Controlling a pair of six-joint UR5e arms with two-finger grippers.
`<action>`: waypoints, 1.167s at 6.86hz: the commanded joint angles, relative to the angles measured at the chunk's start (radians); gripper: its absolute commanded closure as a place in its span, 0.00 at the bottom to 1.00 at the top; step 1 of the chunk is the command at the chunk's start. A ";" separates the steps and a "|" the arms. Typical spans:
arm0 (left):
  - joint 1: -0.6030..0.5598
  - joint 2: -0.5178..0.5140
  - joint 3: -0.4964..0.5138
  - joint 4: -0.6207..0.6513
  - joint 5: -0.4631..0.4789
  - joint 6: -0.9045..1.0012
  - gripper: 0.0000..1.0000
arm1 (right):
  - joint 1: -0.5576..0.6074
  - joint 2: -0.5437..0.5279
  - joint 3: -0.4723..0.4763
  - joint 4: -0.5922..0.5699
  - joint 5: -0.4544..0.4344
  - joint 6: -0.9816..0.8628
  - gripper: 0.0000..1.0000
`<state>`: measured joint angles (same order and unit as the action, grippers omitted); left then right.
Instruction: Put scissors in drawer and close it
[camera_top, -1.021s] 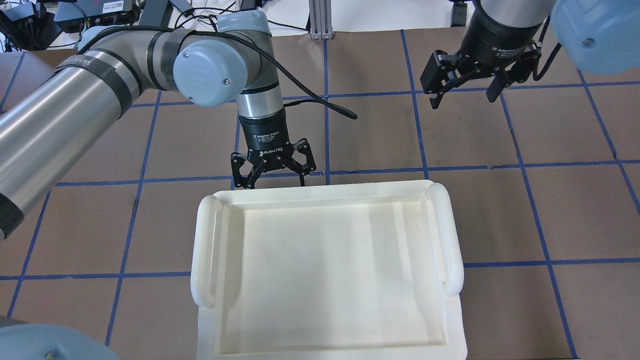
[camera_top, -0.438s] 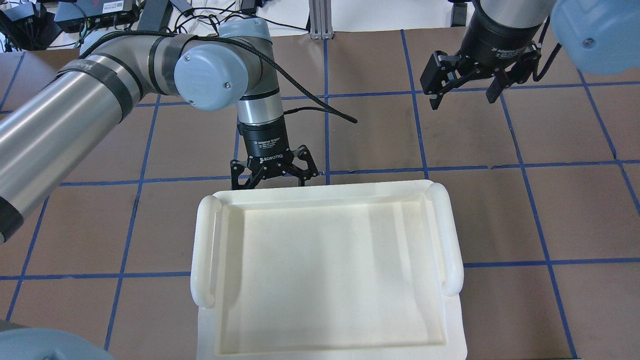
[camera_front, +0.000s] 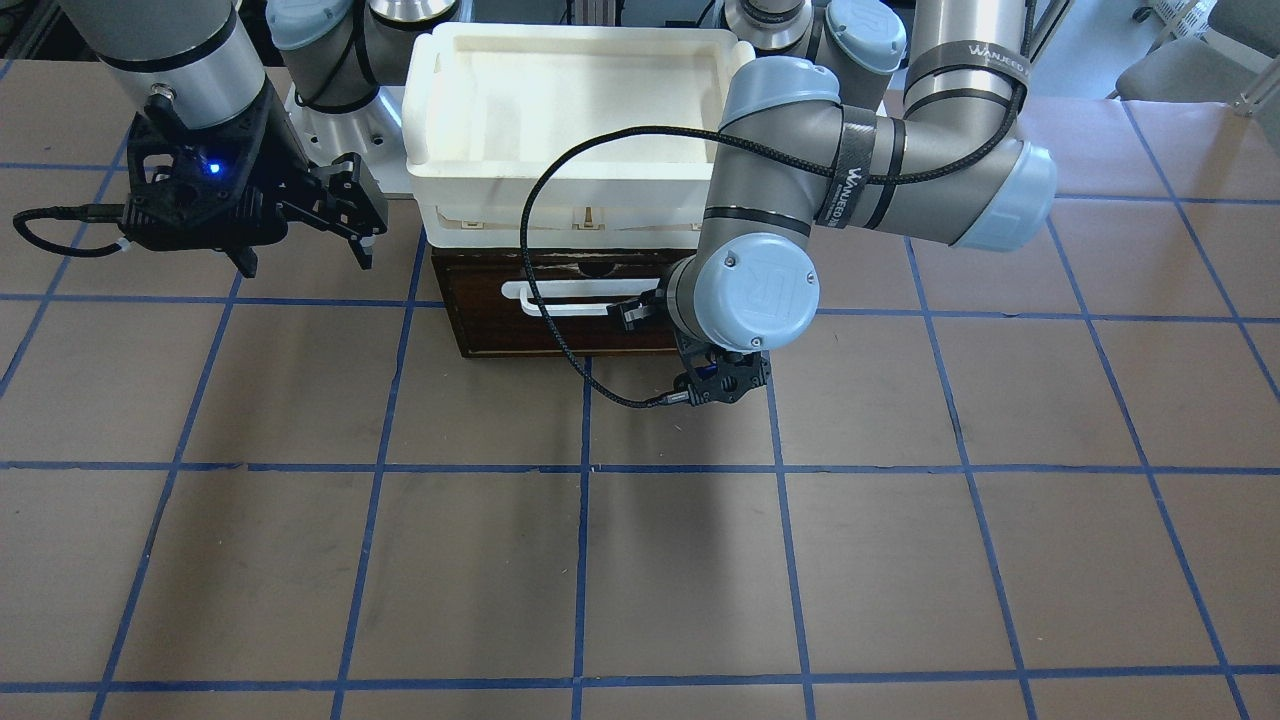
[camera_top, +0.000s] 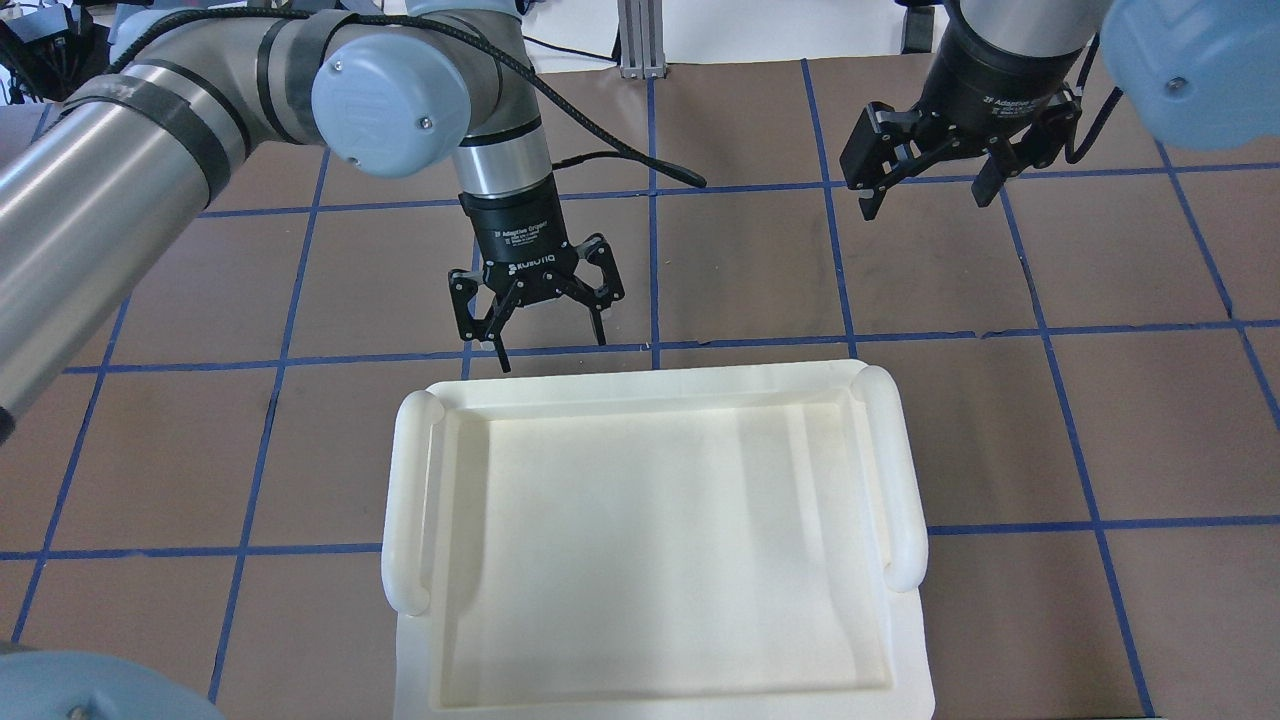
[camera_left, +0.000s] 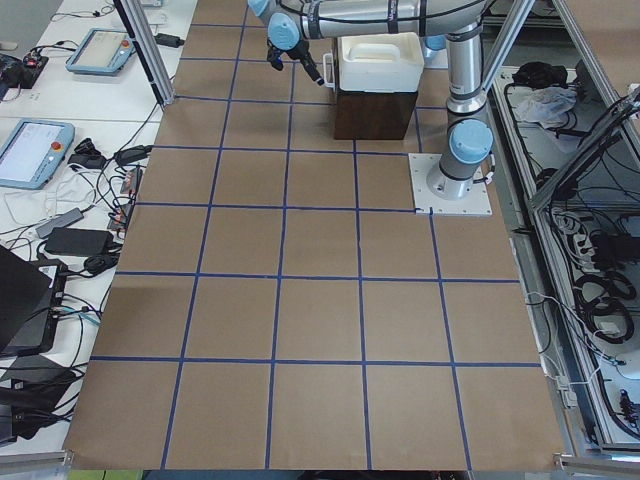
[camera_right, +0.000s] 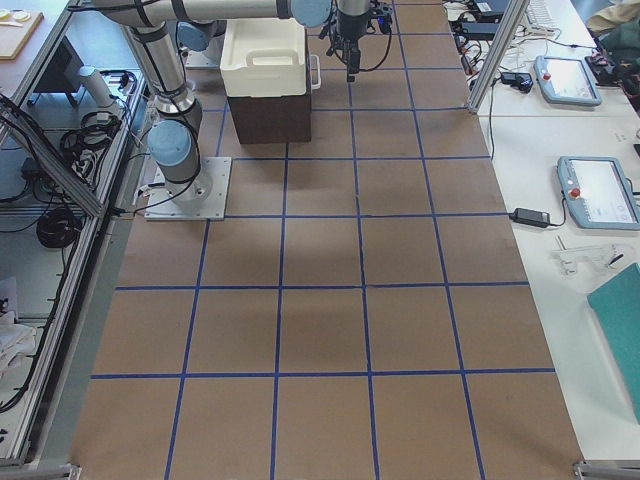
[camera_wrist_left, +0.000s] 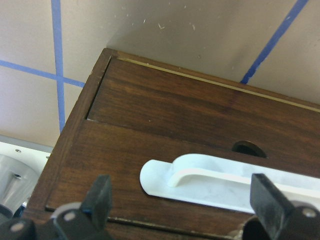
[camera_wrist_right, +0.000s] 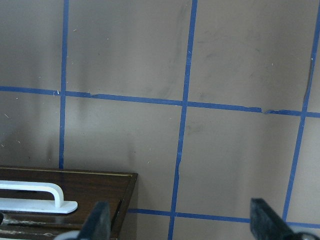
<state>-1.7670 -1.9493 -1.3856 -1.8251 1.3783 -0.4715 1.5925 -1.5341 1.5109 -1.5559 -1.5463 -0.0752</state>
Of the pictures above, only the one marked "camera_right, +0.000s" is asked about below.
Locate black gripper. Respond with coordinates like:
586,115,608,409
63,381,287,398
319,0,392,83

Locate light wooden drawer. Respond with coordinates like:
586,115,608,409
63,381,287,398
309,54,322,91

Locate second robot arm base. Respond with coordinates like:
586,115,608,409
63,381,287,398
177,20,227,69

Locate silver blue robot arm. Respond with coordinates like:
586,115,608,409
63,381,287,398
91,1,392,128

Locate dark brown drawer cabinet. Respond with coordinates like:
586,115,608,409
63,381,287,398
228,92,312,145

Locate white plastic bin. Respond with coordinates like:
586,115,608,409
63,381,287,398
220,18,307,98

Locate small black adapter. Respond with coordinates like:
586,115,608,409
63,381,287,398
500,72,533,94

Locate upper teach pendant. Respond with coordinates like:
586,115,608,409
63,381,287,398
533,56,602,107

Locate teach pendant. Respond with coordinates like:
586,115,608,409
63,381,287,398
533,56,602,107
556,156,639,231

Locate black power adapter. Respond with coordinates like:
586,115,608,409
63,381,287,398
509,208,551,228

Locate brown paper table mat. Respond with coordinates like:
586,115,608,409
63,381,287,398
70,1,580,479

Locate white cylinder device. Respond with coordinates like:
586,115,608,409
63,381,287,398
77,65,121,113

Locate lower teach pendant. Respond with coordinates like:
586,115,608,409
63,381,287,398
556,156,639,231

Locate clear plastic parts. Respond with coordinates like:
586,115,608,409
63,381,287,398
551,236,627,276

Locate wooden board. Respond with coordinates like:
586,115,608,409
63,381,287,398
1,9,44,60

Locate aluminium frame post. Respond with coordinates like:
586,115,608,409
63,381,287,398
467,0,529,113

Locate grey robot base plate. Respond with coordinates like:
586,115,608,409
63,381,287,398
144,157,232,221

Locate black coiled cable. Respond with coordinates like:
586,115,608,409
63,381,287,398
35,205,84,251

